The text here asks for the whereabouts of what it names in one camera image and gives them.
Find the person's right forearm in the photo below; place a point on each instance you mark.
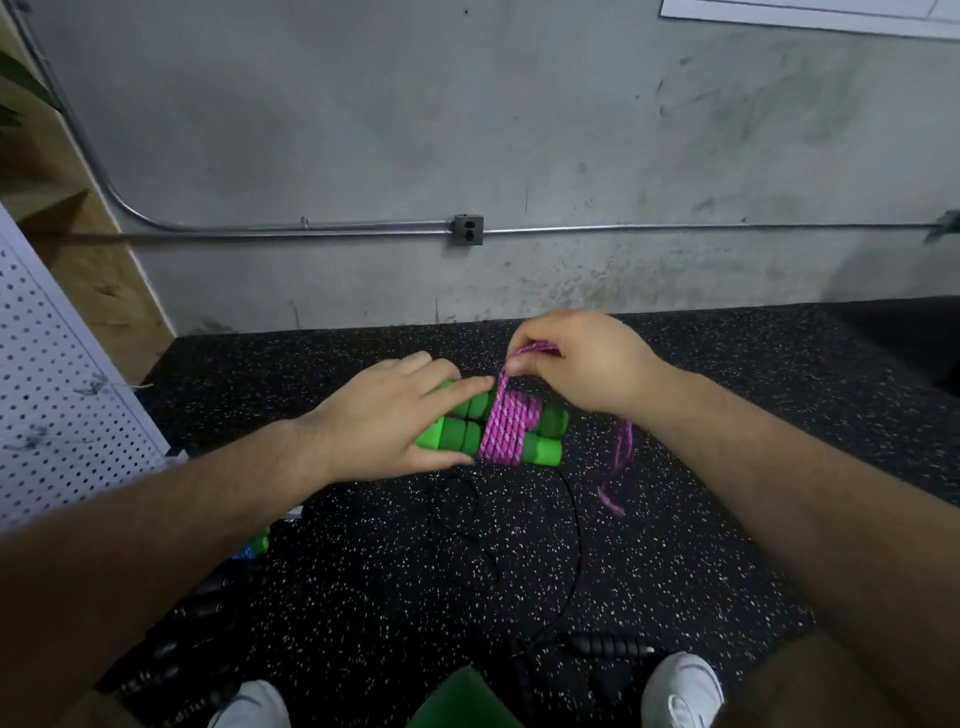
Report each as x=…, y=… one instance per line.
x=825, y=540

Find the person's right hand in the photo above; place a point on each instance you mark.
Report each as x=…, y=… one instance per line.
x=593, y=360

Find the green potted plant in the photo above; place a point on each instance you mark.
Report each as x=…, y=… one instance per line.
x=18, y=90

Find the grey electrical junction box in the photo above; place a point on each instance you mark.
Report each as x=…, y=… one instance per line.
x=467, y=228

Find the white shoe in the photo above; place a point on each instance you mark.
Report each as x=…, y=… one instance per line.
x=252, y=705
x=683, y=690

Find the white left shoe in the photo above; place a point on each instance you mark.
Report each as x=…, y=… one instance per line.
x=252, y=705

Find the metal conduit pipe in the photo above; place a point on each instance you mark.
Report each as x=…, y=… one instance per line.
x=300, y=230

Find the white pegboard stand foot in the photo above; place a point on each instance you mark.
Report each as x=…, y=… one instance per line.
x=294, y=513

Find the person's left forearm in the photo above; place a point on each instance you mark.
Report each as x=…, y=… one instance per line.
x=135, y=585

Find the white right shoe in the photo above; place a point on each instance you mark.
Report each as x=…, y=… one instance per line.
x=683, y=690

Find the person's left hand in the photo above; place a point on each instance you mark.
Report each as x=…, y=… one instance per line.
x=375, y=428

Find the white pegboard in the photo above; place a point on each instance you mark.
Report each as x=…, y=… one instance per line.
x=60, y=390

